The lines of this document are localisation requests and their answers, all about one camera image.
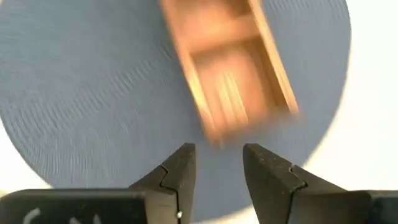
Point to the round dark blue woven placemat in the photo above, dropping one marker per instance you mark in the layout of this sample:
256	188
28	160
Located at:
93	93

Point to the wooden three-compartment box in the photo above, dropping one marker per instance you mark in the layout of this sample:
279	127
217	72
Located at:
230	77

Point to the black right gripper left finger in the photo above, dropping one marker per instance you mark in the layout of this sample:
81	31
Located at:
174	186

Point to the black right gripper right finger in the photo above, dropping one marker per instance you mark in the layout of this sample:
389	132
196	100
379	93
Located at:
270	186

